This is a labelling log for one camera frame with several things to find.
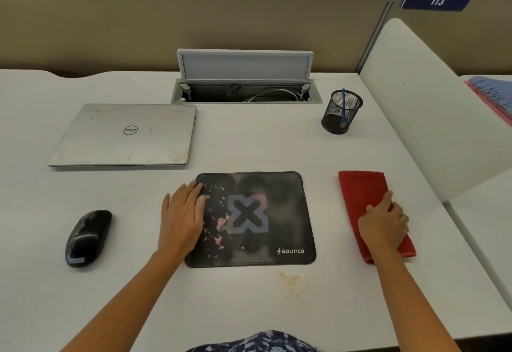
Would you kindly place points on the person's left hand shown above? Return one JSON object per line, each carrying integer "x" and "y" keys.
{"x": 178, "y": 227}

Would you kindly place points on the black mesh pen holder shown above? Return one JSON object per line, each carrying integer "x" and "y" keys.
{"x": 336, "y": 115}

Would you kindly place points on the person's right forearm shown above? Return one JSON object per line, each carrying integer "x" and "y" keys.
{"x": 408, "y": 303}

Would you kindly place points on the person's right hand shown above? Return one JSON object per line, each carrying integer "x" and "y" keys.
{"x": 382, "y": 229}

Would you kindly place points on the beige desk partition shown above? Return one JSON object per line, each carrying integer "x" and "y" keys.
{"x": 160, "y": 23}

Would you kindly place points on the person's left middle finger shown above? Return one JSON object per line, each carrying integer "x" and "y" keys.
{"x": 186, "y": 197}

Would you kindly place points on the red cleaning cloth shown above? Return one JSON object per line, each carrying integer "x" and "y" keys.
{"x": 358, "y": 191}

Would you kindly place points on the person's left little finger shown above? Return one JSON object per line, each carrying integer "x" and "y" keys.
{"x": 166, "y": 207}

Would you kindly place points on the blue desk sign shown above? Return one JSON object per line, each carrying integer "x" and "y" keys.
{"x": 437, "y": 0}

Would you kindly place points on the person's left forearm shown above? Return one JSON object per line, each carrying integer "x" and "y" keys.
{"x": 128, "y": 303}

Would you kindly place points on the black printed mouse pad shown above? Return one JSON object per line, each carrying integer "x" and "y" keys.
{"x": 264, "y": 219}

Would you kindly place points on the silver closed laptop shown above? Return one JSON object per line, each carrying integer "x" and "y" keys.
{"x": 124, "y": 135}

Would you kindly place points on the blue floral garment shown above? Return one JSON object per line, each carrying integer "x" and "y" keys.
{"x": 256, "y": 343}

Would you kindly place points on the blue folder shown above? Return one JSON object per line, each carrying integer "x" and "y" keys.
{"x": 496, "y": 91}

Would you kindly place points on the person's right thumb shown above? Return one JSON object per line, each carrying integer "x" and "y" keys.
{"x": 368, "y": 211}

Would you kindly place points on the blue pen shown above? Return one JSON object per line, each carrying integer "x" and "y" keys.
{"x": 343, "y": 107}

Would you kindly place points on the white desk divider panel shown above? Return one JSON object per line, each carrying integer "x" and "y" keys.
{"x": 432, "y": 115}

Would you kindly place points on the person's left thumb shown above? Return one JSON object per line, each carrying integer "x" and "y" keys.
{"x": 202, "y": 207}

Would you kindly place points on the black computer mouse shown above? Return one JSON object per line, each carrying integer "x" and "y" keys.
{"x": 88, "y": 237}

